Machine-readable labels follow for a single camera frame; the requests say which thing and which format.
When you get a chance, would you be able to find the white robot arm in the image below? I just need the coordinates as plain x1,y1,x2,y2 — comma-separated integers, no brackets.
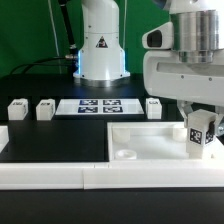
74,0,224,135

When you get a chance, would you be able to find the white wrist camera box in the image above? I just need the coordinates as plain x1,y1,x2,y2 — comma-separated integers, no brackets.
142,22,174,50

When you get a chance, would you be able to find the white U-shaped obstacle fence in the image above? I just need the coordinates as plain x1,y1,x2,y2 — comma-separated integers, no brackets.
0,124,224,191

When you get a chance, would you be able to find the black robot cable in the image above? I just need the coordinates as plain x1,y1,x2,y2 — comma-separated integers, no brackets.
9,0,80,76

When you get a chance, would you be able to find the white marker base plate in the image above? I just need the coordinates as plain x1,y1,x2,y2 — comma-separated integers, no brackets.
56,99,143,115

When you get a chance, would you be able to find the white square table top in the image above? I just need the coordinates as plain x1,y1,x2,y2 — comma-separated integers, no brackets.
107,122,224,162

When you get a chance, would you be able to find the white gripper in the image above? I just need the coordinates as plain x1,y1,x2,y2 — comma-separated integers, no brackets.
143,50,224,136

